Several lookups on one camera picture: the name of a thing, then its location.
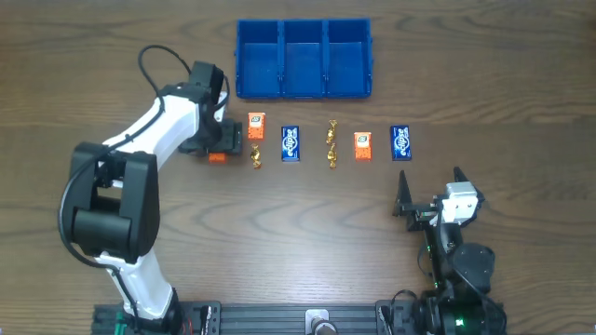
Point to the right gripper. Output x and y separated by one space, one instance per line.
423 218

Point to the blue candy pack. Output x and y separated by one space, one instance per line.
401 143
290 144

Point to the orange candy box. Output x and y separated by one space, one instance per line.
362 147
217 158
256 126

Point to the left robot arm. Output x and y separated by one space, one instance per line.
174 121

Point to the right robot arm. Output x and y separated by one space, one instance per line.
470 270

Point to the gold wrapped candy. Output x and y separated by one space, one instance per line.
331 132
255 157
332 156

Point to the blue tray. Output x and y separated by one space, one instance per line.
302 70

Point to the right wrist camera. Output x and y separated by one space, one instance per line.
458 200

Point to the mounting rail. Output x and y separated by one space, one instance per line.
270 318

